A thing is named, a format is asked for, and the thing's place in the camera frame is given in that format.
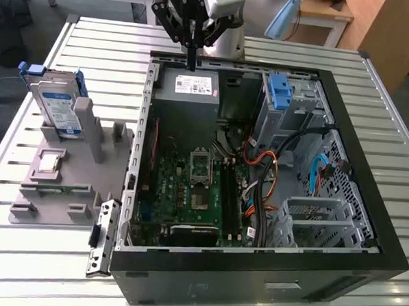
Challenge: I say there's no thin red wire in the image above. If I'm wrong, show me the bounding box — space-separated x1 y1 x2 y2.
141 117 161 192

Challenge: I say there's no black cable bundle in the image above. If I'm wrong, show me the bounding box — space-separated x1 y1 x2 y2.
253 123 336 251

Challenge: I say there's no blue drive latch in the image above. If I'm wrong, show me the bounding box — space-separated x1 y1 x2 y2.
267 72 294 110

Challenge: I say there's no metal drive cage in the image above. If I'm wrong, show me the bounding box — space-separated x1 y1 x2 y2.
251 70 336 160

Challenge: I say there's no hard disk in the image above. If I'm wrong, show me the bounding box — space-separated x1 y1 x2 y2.
14 60 90 141

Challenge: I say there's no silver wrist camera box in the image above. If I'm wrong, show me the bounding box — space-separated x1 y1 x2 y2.
199 0 247 21

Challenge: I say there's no black RAM slot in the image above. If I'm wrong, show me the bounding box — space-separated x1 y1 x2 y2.
227 160 246 240
218 159 235 240

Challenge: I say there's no black graphics card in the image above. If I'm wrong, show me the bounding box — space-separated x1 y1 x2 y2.
158 221 219 249

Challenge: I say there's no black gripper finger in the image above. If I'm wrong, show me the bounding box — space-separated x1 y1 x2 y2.
148 0 197 71
191 14 242 75

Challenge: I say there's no black mesh waste bin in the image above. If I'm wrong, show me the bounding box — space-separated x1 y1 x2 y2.
0 7 34 70

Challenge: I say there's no CPU socket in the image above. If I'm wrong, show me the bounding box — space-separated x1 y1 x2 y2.
189 186 213 212

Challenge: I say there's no orange wire bundle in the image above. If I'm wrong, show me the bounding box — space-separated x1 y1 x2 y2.
238 125 284 221

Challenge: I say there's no blue data wire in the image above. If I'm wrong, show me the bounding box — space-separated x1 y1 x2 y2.
310 153 353 198

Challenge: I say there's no metal socket cover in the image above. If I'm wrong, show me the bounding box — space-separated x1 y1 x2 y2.
188 147 215 188

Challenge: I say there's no grey power supply unit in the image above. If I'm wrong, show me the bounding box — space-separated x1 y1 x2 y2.
149 67 223 151

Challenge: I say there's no silver CPU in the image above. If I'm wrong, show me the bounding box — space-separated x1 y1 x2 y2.
38 153 62 173

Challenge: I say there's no wooden cabinet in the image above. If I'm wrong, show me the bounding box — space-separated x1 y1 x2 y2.
337 0 409 98

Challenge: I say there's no grey parts rack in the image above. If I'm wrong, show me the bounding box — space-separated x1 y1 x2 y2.
8 93 138 231

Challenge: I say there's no green RAM stick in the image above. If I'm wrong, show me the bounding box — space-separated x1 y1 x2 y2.
36 183 89 194

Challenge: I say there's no metal disk bay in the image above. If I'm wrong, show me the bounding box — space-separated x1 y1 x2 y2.
276 194 374 253

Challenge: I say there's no grey expansion slot latch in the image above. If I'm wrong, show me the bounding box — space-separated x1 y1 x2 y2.
85 197 123 280

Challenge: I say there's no green motherboard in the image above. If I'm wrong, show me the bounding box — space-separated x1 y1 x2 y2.
132 145 260 251

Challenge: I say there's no black PC case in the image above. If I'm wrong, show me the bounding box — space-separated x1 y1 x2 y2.
107 48 409 306

